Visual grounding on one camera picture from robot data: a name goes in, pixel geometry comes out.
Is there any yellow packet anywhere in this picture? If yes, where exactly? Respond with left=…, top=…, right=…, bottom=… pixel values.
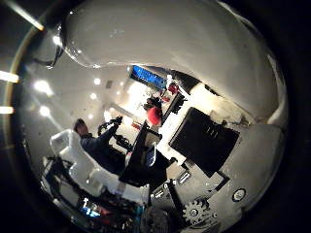
left=61, top=0, right=290, bottom=128

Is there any blue lit screen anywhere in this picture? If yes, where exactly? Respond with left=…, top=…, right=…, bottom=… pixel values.
left=130, top=64, right=168, bottom=92

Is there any person in dark clothes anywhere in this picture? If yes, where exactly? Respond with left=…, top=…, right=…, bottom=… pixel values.
left=72, top=116, right=131, bottom=177

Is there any black articulated stand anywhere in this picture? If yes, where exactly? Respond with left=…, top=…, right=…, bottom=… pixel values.
left=96, top=116, right=134, bottom=153

